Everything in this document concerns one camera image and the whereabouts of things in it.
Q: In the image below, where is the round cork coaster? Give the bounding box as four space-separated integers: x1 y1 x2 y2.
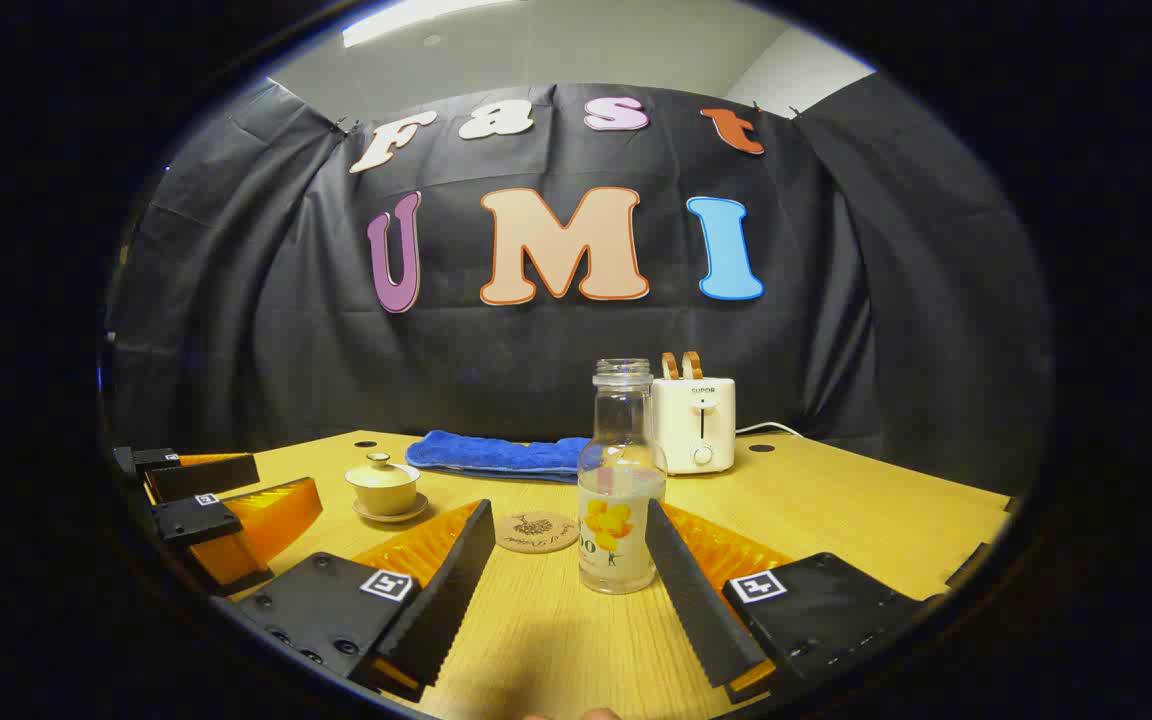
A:
493 511 581 554

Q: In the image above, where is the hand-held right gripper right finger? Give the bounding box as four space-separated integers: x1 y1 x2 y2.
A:
644 498 947 706

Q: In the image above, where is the beige teacup lid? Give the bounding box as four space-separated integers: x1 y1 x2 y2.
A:
347 452 419 483

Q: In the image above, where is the beige ceramic teacup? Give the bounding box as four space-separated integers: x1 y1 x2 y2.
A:
345 466 422 518

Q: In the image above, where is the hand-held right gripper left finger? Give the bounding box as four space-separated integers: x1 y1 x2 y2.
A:
233 498 497 703

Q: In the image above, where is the black backdrop cloth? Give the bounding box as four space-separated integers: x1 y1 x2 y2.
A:
101 72 1055 496

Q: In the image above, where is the white toaster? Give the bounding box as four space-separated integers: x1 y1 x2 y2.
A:
650 377 737 476

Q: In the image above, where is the beige ceramic saucer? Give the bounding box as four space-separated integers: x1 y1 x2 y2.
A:
352 492 430 525

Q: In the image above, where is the blue towel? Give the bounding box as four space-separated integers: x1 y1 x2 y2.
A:
405 430 593 484

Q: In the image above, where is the clear glass water bottle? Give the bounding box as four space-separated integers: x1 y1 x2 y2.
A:
577 359 667 595

